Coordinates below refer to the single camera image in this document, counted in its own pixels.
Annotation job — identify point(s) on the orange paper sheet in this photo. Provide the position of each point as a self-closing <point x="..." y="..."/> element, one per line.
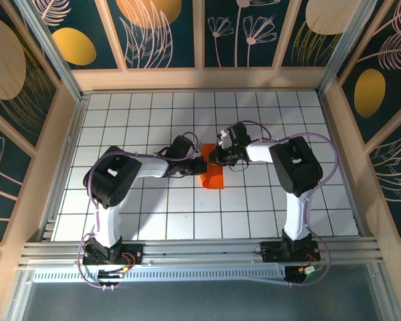
<point x="214" y="180"/>

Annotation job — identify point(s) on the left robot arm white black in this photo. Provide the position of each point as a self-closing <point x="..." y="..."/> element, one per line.
<point x="113" y="187"/>

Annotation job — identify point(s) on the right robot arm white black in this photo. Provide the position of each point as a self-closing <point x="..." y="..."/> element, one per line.
<point x="297" y="167"/>

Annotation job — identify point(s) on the electronics module with green light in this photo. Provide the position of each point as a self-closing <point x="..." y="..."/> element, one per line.
<point x="295" y="275"/>

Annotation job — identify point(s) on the black electronics module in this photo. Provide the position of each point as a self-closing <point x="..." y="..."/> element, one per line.
<point x="108" y="279"/>

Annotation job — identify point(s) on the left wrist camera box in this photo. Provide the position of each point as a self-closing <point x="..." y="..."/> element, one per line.
<point x="182" y="145"/>

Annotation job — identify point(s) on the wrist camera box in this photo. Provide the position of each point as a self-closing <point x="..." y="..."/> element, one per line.
<point x="182" y="145"/>
<point x="239" y="133"/>

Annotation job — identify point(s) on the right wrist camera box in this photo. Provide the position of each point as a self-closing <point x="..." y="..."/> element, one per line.
<point x="239" y="133"/>

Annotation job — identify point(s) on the aluminium rail beam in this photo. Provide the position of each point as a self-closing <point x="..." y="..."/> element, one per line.
<point x="204" y="254"/>

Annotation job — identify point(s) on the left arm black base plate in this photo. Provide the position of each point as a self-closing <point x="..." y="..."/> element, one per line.
<point x="135" y="250"/>

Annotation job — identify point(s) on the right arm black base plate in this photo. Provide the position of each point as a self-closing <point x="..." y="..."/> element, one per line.
<point x="267" y="255"/>

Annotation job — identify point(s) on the flower print wall panel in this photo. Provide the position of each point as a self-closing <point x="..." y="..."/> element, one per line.
<point x="227" y="50"/>

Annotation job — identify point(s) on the gold oval fern wall panel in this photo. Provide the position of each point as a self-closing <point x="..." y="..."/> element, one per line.
<point x="369" y="93"/>

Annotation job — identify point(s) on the aluminium corner post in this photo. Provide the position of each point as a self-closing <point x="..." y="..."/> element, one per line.
<point x="51" y="50"/>
<point x="342" y="50"/>

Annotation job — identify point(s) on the orange sun leaf wall panel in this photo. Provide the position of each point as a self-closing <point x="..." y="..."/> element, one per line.
<point x="147" y="13"/>

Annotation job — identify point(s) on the pink fern leaves wall panel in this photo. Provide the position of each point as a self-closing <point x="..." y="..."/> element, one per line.
<point x="397" y="174"/>

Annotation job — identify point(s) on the orange oval leaf wall panel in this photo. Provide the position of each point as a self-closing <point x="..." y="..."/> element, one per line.
<point x="73" y="47"/>

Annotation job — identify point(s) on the beige circle wall panel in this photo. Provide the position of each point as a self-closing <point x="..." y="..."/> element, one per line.
<point x="321" y="13"/>

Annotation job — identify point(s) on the single pink flower wall panel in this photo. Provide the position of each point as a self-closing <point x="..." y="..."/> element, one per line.
<point x="3" y="187"/>

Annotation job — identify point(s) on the large beige disc wall panel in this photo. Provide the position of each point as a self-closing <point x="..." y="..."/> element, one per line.
<point x="6" y="60"/>

